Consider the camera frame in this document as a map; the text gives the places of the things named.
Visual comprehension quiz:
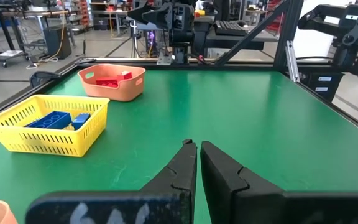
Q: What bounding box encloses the large red toy brick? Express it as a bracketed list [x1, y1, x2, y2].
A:
[95, 77, 120, 89]

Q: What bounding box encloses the dark desk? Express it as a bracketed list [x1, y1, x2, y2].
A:
[194, 15, 280, 59]

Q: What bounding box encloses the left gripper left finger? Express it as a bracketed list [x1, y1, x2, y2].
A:
[25, 138, 198, 224]

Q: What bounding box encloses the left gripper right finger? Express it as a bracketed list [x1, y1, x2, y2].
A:
[200, 140, 358, 224]

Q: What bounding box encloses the yellow slotted plastic basket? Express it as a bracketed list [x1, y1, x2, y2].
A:
[0, 93, 111, 158]

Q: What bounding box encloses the shelf with red bins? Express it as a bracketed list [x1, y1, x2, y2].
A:
[72, 0, 93, 29]

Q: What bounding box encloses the silver metal bracket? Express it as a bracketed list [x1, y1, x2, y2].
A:
[156, 49, 174, 67]

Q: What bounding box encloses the green table mat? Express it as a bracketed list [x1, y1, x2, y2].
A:
[0, 68, 358, 224]

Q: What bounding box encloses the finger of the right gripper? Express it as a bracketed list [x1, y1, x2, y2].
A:
[140, 5, 172, 31]
[126, 2, 155, 25]

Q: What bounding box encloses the silver aluminium strip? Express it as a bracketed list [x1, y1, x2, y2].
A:
[285, 40, 301, 84]

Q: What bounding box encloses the black-legged work desk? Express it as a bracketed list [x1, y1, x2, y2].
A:
[0, 2, 71, 68]

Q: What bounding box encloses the black keyboard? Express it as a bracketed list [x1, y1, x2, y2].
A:
[214, 19, 249, 37]

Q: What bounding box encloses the black labelled control box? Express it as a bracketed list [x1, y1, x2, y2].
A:
[305, 83, 339, 103]
[300, 71, 345, 85]

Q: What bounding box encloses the yellow cable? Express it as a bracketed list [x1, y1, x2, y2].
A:
[25, 11, 67, 70]

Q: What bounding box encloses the computer tower with purple light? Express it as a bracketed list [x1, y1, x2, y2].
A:
[145, 30, 157, 58]

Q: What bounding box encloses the orange plastic bin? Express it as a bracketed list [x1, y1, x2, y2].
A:
[76, 63, 147, 103]

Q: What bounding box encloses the black aluminium table frame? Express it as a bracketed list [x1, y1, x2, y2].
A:
[0, 0, 358, 139]

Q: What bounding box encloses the black chair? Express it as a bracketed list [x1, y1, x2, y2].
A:
[29, 70, 63, 89]

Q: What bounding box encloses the black computer tower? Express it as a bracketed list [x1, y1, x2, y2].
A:
[43, 24, 73, 60]

